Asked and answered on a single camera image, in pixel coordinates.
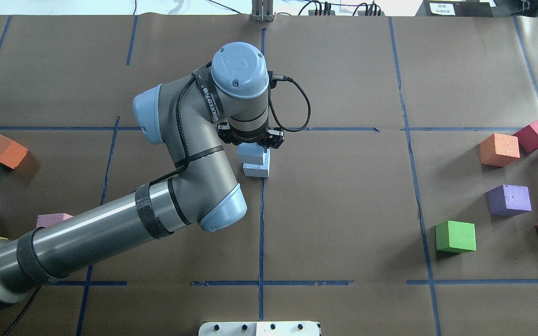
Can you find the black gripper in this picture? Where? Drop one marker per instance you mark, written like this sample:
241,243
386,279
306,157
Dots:
275,138

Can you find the light blue foam block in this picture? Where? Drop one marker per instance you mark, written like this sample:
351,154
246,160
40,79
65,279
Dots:
258,171

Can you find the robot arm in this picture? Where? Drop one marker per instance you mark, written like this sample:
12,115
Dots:
224,101

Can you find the black electronics module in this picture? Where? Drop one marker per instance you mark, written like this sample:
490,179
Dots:
368,9
317,8

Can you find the green foam block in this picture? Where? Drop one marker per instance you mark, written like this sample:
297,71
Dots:
455,237

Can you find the black box with label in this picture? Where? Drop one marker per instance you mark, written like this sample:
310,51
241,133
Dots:
455,8

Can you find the orange textured foam block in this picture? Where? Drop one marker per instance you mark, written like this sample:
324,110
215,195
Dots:
499,150

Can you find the purple foam block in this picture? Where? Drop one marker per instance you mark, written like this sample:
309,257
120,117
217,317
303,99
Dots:
509,200

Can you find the pink foam block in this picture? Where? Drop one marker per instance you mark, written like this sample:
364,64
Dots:
49,219

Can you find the red dented foam block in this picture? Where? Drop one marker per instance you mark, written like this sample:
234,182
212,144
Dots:
527,137

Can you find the orange foam block left side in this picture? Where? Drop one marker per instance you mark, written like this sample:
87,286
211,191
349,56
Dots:
11,152

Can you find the aluminium frame post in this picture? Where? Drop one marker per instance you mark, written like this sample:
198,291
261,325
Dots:
262,11

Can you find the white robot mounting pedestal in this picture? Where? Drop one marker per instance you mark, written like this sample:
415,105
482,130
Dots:
261,328

